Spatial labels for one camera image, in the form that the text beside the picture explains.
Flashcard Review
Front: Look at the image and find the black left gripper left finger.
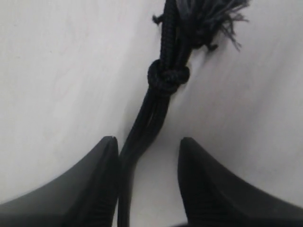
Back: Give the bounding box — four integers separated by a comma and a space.
0, 136, 120, 227

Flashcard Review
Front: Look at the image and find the black cord with loop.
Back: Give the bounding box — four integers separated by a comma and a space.
116, 0, 249, 227

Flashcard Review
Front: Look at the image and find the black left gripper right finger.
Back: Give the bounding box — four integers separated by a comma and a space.
178, 138, 303, 227

